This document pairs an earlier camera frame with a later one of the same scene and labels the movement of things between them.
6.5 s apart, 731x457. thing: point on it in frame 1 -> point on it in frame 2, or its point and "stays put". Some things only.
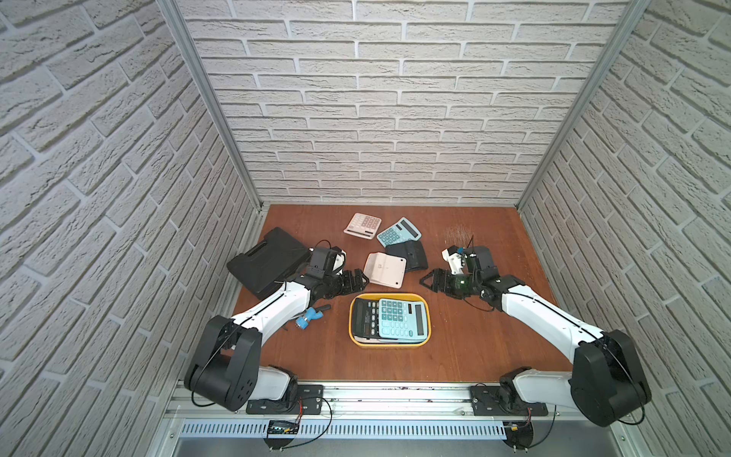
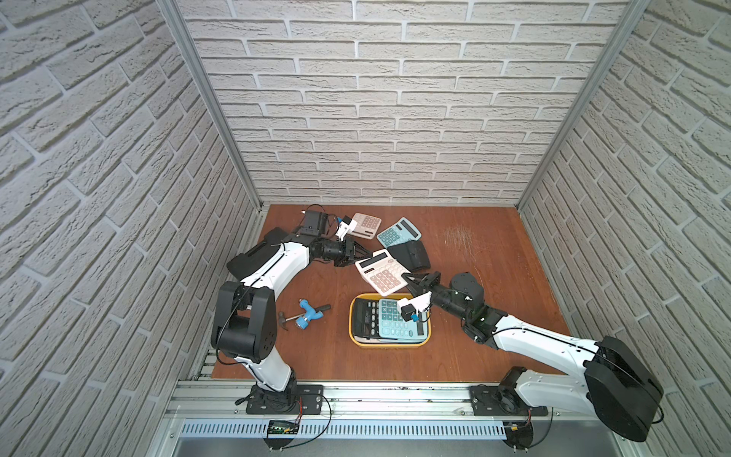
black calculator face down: [412, 251] stays put
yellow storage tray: [410, 297] stays put
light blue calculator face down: [402, 321] stays put
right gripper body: [460, 286] -> [441, 298]
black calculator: [365, 322] stays put
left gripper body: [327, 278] -> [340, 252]
